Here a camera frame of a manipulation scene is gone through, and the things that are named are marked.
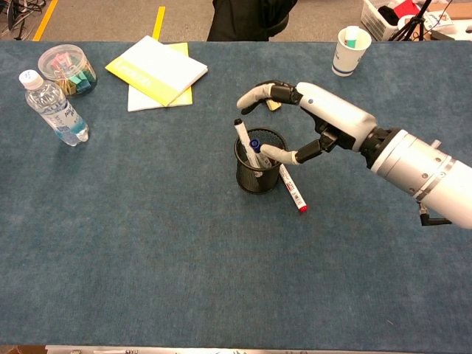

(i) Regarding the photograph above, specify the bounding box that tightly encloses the white plastic basket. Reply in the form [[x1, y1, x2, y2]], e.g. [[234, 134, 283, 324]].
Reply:
[[360, 0, 421, 41]]

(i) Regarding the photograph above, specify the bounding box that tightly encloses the blue felt table cover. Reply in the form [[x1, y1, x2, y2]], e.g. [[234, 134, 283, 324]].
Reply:
[[0, 40, 472, 350]]

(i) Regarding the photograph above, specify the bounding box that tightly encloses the clear jar of binder clips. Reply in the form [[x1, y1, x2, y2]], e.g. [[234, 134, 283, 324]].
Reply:
[[37, 44, 99, 99]]

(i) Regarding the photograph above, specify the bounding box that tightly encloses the yellow white Lexicon notebook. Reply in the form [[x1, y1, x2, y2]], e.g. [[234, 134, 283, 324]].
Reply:
[[105, 35, 209, 108]]

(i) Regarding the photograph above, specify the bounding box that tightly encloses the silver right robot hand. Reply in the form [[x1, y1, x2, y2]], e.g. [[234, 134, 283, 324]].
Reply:
[[236, 80, 379, 167]]

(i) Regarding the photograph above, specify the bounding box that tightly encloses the black mesh pen cup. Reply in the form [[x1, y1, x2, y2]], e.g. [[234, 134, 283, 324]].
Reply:
[[233, 127, 288, 195]]

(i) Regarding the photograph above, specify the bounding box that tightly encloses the clear plastic water bottle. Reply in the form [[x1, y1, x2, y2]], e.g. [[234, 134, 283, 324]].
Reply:
[[18, 69, 90, 148]]

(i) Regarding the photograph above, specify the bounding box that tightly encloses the white paper cup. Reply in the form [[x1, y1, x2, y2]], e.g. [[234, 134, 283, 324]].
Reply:
[[331, 26, 372, 77]]

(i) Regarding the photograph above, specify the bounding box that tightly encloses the black capped white marker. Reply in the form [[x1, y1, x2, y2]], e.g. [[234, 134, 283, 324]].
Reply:
[[233, 117, 261, 178]]

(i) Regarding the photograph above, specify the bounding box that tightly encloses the black tripod stand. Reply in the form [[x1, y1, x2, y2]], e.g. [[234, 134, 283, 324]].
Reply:
[[389, 0, 434, 42]]

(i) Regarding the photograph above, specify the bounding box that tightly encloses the red capped white marker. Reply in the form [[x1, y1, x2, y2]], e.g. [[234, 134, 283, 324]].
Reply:
[[278, 164, 309, 215]]

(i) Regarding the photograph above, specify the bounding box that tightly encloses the black cable bundle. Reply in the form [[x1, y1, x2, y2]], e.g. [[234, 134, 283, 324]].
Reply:
[[0, 0, 48, 41]]

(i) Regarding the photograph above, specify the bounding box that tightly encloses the white green glue stick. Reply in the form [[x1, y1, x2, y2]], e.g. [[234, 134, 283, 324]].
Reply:
[[344, 25, 361, 49]]

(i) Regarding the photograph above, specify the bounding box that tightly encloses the blue capped white marker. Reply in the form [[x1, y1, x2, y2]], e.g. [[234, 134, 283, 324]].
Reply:
[[249, 138, 276, 170]]

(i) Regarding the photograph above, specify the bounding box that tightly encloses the black office chair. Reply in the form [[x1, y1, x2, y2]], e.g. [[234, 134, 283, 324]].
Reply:
[[206, 0, 298, 42]]

